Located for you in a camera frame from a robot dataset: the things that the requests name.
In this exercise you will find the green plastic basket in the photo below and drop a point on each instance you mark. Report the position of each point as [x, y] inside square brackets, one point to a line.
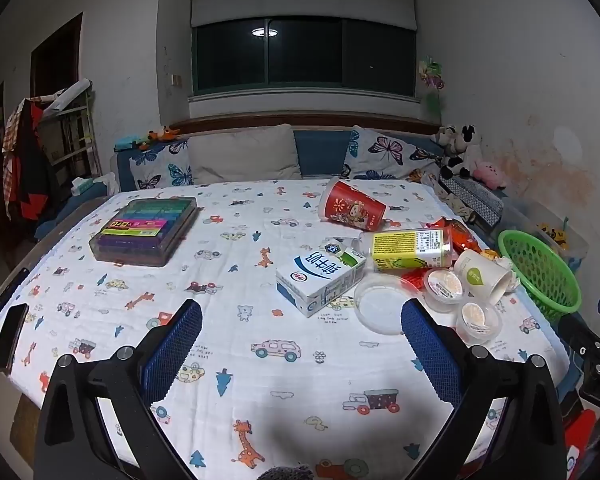
[517, 233]

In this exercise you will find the tissue box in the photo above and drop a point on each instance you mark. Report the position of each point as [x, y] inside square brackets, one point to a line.
[82, 186]

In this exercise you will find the white paper cup green logo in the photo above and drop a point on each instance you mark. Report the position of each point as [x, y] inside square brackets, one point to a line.
[480, 272]

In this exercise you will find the cartoon printed blanket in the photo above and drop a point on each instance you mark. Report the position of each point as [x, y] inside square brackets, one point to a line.
[260, 310]

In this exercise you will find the dark window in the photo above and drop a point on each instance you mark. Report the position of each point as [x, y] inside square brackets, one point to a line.
[305, 55]

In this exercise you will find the dark flat device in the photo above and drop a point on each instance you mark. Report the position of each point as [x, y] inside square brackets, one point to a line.
[11, 290]

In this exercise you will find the clear round jar white lid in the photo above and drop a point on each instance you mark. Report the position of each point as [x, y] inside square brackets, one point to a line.
[380, 305]

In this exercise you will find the yellow toy excavator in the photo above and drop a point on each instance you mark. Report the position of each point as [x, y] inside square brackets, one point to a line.
[552, 235]

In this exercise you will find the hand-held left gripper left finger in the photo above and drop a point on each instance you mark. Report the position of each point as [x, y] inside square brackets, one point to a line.
[175, 345]

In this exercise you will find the hanging red and black clothes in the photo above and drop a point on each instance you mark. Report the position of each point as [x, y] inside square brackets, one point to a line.
[27, 170]

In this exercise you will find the clear jar with yellow label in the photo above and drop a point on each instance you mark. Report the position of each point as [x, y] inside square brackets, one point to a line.
[410, 250]

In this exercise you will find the flower wall decoration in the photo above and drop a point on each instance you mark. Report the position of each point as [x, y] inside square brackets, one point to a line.
[431, 75]

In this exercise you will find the clear box of coloured markers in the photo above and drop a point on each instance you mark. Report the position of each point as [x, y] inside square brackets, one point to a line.
[140, 232]

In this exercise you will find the dark wooden door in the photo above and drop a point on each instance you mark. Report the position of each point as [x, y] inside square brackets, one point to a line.
[55, 60]

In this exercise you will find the pink plush toy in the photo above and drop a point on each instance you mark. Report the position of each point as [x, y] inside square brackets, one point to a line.
[490, 175]

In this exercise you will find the white and blue milk carton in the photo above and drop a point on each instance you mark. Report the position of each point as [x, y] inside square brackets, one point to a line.
[315, 275]

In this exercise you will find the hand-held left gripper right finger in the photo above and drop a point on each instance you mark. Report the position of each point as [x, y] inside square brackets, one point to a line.
[430, 355]

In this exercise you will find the spotted grey plush toy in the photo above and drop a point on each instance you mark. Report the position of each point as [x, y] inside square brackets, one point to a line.
[445, 137]

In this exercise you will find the orange plush toy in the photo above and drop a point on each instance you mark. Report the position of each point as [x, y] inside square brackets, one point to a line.
[162, 135]

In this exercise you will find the red spiky ball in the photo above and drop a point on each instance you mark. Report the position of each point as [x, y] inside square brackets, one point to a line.
[412, 277]

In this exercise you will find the black and white cow plush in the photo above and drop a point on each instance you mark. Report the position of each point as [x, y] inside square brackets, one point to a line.
[464, 147]

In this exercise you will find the black smartphone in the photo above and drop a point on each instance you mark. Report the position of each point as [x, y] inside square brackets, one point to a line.
[10, 335]

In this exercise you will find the brown wooden headboard rail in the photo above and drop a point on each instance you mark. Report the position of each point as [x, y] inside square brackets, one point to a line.
[305, 121]

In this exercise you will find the small butterfly print pillow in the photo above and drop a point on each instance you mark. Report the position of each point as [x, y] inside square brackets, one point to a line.
[160, 165]

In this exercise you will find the beige pillow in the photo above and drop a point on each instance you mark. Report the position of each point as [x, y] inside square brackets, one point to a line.
[245, 155]

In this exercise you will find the white shelf rack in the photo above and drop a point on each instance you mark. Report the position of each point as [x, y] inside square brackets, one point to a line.
[72, 130]

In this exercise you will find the small clear pudding cup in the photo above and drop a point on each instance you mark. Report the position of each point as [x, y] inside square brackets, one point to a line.
[477, 320]
[442, 287]

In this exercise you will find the grey patterned cloth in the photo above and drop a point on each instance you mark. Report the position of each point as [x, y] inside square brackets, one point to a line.
[477, 202]

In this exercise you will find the blue backrest cushion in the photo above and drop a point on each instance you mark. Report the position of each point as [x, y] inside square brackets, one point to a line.
[322, 152]

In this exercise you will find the large butterfly print pillow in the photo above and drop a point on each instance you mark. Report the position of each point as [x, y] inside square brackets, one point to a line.
[385, 152]

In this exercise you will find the orange red snack packet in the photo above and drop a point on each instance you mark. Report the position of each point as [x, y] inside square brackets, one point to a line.
[460, 235]

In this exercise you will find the clear plastic storage bin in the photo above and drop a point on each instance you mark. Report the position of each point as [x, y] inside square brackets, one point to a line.
[575, 245]

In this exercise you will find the red paper cup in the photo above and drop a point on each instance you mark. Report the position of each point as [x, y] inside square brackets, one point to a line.
[350, 205]

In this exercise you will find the teal toy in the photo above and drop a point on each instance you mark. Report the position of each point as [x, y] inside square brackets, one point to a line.
[127, 143]

